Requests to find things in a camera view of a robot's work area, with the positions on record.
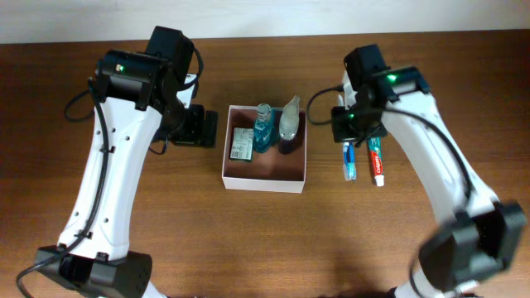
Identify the white square cardboard box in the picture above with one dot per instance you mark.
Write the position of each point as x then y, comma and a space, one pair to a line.
269, 171

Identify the blue disposable razor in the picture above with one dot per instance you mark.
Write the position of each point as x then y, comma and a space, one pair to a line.
349, 154

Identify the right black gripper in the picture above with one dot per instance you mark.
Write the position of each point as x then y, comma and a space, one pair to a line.
345, 133

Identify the clear spray bottle purple liquid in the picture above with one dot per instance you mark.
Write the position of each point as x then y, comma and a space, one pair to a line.
288, 140

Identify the Colgate toothpaste tube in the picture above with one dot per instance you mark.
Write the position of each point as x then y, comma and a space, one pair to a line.
374, 149

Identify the teal mouthwash bottle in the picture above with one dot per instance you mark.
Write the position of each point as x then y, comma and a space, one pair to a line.
263, 128

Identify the green white soap box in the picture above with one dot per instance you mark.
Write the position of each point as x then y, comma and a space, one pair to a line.
242, 144

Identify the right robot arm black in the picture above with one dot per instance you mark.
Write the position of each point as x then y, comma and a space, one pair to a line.
478, 236

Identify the blue white toothbrush with cap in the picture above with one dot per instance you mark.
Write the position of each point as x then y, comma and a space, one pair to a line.
350, 172

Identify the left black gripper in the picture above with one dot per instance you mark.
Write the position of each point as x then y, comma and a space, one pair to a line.
209, 128

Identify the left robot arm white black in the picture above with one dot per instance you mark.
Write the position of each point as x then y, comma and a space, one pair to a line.
139, 98

